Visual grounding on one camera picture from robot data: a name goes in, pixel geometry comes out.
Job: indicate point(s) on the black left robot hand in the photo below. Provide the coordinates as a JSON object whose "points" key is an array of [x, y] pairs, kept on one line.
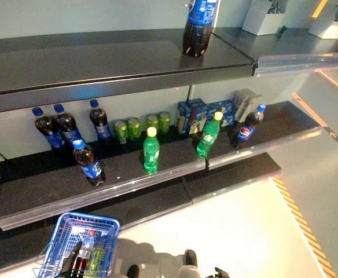
{"points": [[70, 260]]}

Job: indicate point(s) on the blue Oreo cookie box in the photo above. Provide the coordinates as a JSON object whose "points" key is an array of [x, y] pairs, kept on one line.
{"points": [[225, 111], [198, 116]]}

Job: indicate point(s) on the large Pepsi cola bottle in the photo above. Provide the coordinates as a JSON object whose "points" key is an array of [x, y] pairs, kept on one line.
{"points": [[199, 17]]}

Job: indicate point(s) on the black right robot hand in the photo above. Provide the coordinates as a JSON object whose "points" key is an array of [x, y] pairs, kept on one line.
{"points": [[222, 274]]}

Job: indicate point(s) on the slim navy cookie box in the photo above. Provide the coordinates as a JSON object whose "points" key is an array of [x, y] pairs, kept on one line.
{"points": [[182, 111]]}

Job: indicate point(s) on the green bottle in basket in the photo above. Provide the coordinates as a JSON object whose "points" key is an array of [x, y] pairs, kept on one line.
{"points": [[95, 257]]}

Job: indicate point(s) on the white open box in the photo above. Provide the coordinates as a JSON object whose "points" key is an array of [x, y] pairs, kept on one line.
{"points": [[328, 27], [261, 20]]}

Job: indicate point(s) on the blue plastic shopping basket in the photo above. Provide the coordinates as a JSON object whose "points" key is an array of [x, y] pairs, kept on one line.
{"points": [[93, 216]]}

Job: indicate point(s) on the black shelf base plinth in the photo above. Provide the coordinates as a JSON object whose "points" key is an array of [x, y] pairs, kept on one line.
{"points": [[157, 199]]}

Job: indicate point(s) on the green Sprite bottle yellow cap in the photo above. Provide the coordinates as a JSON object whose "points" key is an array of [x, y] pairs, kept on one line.
{"points": [[209, 136], [151, 150]]}

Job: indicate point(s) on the clear water bottle red cap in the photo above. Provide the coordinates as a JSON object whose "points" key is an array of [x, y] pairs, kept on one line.
{"points": [[88, 243]]}

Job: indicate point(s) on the silver right robot leg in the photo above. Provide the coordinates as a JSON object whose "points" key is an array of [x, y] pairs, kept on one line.
{"points": [[190, 259]]}

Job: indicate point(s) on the grey wrapped pack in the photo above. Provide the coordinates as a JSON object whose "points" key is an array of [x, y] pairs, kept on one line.
{"points": [[245, 104]]}

